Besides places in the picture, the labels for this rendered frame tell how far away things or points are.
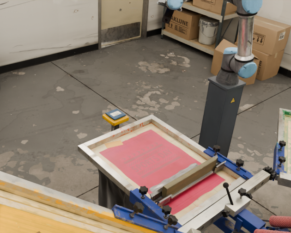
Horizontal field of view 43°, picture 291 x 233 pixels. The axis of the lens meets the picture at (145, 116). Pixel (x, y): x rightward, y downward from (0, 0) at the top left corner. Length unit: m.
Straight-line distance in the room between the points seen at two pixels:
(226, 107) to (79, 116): 2.15
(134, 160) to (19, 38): 3.49
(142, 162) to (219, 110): 0.74
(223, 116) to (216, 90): 0.19
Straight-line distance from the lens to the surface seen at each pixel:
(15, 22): 5.24
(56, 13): 5.48
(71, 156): 3.71
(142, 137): 2.32
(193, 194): 1.98
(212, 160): 2.05
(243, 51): 2.34
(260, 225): 1.81
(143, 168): 2.09
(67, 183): 3.43
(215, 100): 2.60
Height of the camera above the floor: 2.30
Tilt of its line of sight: 32 degrees down
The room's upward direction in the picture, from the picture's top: 5 degrees clockwise
